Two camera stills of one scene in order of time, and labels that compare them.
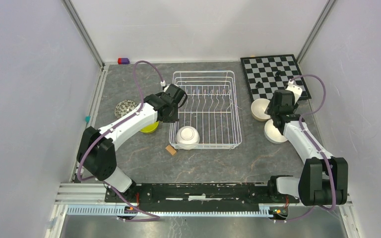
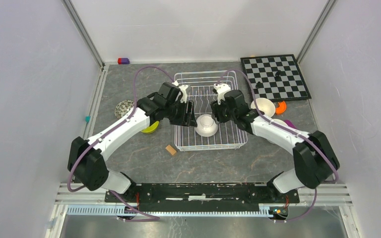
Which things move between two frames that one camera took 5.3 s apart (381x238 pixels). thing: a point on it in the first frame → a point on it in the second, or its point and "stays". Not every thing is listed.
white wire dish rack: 212,107 stays
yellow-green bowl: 150,128 stays
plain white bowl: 187,135 → 206,125
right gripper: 270,108 → 216,110
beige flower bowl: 258,109 stays
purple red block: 123,61 stays
